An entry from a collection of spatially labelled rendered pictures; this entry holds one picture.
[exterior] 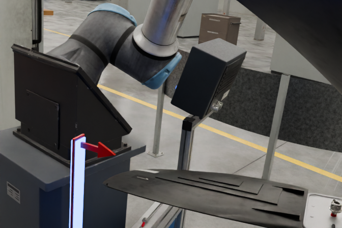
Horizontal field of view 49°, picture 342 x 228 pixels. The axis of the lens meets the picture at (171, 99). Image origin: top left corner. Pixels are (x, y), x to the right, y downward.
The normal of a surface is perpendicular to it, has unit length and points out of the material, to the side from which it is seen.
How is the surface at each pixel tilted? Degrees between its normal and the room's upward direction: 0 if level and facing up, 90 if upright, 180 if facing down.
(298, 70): 90
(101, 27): 57
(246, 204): 4
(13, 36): 90
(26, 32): 90
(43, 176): 0
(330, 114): 90
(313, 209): 7
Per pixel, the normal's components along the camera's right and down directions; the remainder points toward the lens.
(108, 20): 0.15, -0.35
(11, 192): -0.62, 0.17
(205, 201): 0.11, -0.97
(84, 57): 0.58, -0.33
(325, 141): -0.26, 0.26
